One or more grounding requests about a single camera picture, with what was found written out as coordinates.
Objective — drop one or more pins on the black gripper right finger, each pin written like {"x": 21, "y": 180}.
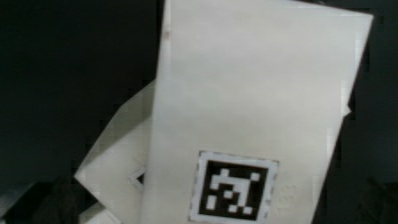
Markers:
{"x": 377, "y": 210}

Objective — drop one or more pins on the white cabinet box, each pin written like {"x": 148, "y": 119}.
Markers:
{"x": 110, "y": 171}

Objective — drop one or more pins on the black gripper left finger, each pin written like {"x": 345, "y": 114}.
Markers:
{"x": 39, "y": 203}

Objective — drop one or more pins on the small white block part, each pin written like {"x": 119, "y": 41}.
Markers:
{"x": 258, "y": 64}

